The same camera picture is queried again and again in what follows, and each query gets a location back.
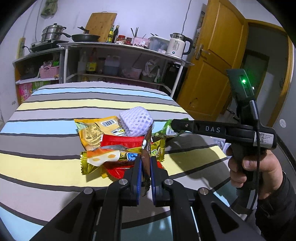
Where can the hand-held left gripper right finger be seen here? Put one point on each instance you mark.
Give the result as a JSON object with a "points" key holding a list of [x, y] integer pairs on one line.
{"points": [[153, 178]]}

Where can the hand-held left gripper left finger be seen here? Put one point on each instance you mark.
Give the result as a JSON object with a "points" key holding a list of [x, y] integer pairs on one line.
{"points": [[138, 178]]}

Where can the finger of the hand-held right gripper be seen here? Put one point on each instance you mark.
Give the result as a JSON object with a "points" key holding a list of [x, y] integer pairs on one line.
{"points": [[198, 127]]}

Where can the brown snack wrapper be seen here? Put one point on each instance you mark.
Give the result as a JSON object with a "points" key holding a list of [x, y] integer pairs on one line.
{"points": [[146, 148]]}

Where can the dark green snack packet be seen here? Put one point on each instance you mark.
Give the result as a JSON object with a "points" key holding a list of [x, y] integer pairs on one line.
{"points": [[166, 131]]}

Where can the person's right forearm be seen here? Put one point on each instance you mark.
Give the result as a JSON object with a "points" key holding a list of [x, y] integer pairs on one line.
{"points": [[279, 213]]}

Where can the person's right hand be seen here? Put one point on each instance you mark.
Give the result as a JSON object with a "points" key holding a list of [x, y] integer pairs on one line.
{"points": [[268, 169]]}

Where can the gold green snack packet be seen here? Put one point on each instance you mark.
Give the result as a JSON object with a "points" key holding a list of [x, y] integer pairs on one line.
{"points": [[158, 150]]}

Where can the red snack packet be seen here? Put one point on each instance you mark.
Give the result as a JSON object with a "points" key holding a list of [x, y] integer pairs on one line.
{"points": [[122, 140]]}

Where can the gold egg print packet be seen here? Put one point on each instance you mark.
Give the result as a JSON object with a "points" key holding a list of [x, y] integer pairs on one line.
{"points": [[101, 158]]}

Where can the white foam fruit net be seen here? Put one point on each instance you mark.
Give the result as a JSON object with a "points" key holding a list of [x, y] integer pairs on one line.
{"points": [[136, 120]]}

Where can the yellow snack packet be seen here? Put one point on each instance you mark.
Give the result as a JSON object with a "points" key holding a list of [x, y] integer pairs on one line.
{"points": [[92, 132]]}

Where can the yellow wooden door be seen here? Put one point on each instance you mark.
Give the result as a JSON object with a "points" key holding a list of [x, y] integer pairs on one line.
{"points": [[215, 58]]}

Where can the crumpled plastic bags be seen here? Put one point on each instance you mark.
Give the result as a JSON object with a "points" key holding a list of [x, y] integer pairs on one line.
{"points": [[152, 69]]}

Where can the pink plastic bowl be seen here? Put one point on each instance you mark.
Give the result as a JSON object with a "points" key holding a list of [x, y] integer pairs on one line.
{"points": [[136, 73]]}

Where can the white electric kettle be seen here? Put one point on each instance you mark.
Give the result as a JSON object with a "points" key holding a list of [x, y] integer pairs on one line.
{"points": [[177, 46]]}

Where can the clear plastic container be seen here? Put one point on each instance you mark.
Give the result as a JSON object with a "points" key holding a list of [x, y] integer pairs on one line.
{"points": [[158, 44]]}

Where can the striped blanket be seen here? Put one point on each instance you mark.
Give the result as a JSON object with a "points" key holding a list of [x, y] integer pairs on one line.
{"points": [[57, 115]]}

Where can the pink chopstick holder box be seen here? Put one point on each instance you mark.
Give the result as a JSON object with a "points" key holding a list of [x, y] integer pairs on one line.
{"points": [[140, 41]]}

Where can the large dark liquid jug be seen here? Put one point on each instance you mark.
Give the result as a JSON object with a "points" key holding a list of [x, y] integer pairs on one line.
{"points": [[112, 66]]}

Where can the brown lidded jar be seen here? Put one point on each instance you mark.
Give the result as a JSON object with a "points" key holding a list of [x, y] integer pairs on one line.
{"points": [[101, 66]]}

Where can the white metal shelf unit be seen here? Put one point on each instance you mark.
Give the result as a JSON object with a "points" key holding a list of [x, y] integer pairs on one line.
{"points": [[115, 46]]}

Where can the red sauce jar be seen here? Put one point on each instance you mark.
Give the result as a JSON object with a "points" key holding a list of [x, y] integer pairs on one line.
{"points": [[121, 39]]}

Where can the yellow label oil bottle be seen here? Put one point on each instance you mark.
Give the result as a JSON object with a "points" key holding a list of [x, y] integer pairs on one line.
{"points": [[91, 66]]}

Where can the dark sauce bottle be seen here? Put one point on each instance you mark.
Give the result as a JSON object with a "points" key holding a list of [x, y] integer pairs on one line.
{"points": [[116, 34], [110, 34]]}

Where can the white plastic bottle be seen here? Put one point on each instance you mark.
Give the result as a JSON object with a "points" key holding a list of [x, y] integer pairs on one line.
{"points": [[82, 64]]}

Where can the pink plastic basket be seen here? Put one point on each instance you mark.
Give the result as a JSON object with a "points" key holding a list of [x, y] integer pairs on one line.
{"points": [[49, 72]]}

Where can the wooden cutting board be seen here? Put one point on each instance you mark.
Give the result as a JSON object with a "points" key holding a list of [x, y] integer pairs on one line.
{"points": [[101, 26]]}

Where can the colourful printed boxes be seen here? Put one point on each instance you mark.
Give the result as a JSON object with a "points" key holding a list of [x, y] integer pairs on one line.
{"points": [[27, 90]]}

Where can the black frying pan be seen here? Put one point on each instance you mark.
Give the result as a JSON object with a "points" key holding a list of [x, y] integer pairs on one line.
{"points": [[85, 37]]}

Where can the black induction cooker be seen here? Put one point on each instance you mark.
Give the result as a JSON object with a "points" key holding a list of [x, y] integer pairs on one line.
{"points": [[44, 46]]}

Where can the small wooden shelf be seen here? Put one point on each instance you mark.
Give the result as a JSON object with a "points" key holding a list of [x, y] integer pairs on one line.
{"points": [[23, 60]]}

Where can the steel steamer pot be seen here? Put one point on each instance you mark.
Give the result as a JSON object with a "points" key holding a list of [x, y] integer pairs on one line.
{"points": [[52, 33]]}

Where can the yellow power strip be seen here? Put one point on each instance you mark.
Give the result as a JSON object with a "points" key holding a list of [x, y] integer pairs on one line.
{"points": [[21, 47]]}

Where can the green hanging cloth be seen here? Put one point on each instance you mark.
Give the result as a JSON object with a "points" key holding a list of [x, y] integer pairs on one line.
{"points": [[49, 7]]}

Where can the yellow wooden door frame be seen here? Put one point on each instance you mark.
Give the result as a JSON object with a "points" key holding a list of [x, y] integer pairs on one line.
{"points": [[288, 69]]}

